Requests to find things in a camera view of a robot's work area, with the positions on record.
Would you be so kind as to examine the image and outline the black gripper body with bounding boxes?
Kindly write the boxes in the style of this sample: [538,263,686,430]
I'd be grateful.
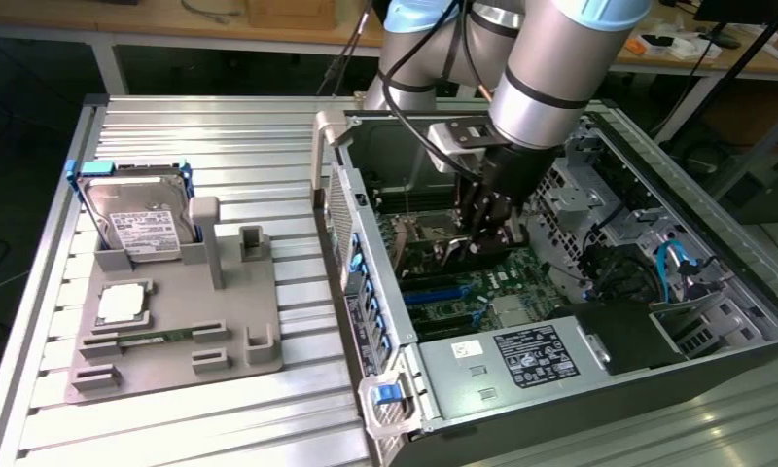
[474,142,558,203]

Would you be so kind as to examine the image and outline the blue expansion slot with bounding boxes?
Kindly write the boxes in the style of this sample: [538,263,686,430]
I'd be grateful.
[403,286,484,305]

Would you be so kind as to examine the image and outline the CPU socket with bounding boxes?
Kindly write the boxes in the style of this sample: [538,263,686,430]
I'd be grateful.
[412,213,462,242]

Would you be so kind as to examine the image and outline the perforated metal disk bay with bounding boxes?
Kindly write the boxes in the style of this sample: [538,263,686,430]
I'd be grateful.
[530,155,662,303]

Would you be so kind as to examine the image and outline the green motherboard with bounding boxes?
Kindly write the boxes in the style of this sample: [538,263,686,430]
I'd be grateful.
[367,194,584,344]

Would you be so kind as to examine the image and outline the silver chipset heatsink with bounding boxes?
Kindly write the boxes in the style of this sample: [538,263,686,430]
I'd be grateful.
[491,299,539,327]

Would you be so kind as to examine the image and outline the black plastic shroud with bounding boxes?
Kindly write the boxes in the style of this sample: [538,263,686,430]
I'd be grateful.
[575,305,682,377]

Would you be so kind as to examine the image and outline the gray power supply unit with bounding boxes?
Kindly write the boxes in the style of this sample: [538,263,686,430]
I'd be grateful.
[416,318,614,422]

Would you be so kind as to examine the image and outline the orange and white desk clutter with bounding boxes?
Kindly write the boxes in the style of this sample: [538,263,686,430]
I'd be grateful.
[624,33,714,62]

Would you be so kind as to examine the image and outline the black equipment box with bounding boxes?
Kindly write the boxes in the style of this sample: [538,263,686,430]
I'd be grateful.
[718,153,778,225]

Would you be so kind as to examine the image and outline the slotted metal disk bay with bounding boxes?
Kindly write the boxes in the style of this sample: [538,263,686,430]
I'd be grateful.
[647,286,778,361]

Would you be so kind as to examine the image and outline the open black PC case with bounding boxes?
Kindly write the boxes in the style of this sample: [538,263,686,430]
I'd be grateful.
[310,109,778,467]

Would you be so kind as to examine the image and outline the black tripod pole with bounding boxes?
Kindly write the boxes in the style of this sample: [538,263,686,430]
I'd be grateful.
[647,0,778,142]

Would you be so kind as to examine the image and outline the black monitor with stand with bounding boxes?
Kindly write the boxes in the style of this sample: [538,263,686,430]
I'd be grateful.
[692,0,778,50]

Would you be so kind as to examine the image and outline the hard disk in blue caddy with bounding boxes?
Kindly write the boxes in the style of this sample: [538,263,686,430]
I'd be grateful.
[63,158,196,267]

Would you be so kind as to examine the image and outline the green RAM stick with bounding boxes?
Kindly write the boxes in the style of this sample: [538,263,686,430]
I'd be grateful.
[119,328,199,347]

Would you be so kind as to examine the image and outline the gray parts rack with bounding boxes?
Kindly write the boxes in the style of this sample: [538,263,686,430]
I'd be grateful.
[67,196,286,406]

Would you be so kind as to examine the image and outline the silver CPU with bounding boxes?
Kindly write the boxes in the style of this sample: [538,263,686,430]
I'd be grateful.
[95,286,150,323]

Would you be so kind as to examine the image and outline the gray wrist camera box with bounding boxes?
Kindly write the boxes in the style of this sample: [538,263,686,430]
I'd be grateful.
[424,119,510,174]

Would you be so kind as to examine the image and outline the black power wire bundle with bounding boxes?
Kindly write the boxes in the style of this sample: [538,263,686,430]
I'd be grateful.
[579,242,662,305]

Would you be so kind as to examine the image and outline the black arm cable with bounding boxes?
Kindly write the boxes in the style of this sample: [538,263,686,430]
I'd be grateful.
[378,0,494,196]

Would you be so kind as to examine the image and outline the blue disk wire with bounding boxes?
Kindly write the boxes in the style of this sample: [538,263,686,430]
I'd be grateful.
[654,240,688,305]

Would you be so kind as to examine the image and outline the black disk wire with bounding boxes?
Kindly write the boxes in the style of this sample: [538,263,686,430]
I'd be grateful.
[676,255,738,303]

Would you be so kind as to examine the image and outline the gray hanging cable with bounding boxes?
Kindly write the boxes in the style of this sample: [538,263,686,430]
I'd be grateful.
[314,0,374,98]

